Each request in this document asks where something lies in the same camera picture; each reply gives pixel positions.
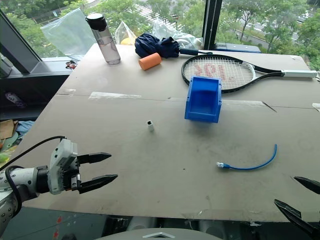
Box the clear bottle with black cap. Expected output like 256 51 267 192
85 13 122 67

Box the clear zip plastic bag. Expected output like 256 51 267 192
40 7 101 58

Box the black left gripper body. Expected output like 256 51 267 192
59 155 83 195

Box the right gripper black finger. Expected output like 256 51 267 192
293 175 320 195
273 198 320 240

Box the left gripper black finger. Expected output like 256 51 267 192
78 174 119 195
77 151 112 166

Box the light blue cloth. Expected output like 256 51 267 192
16 120 35 139

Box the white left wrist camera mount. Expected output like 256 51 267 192
48 138 79 195

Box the plastic bag with yellow fruit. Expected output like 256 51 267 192
114 20 138 47

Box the black white tennis racket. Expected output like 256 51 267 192
181 54 319 95

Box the orange foam cylinder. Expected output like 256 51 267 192
138 52 163 72

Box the navy folded umbrella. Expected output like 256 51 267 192
134 33 214 60

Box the black window frame post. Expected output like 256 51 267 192
202 0 224 50

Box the dark slanted window frame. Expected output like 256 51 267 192
0 9 43 74

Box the brown cardboard piece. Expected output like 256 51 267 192
0 119 19 140

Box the blue Ethernet cable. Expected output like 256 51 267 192
215 143 278 172

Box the blue plastic storage bin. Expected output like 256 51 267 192
184 75 224 124

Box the crumpled clear plastic bag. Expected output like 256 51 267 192
151 19 204 50

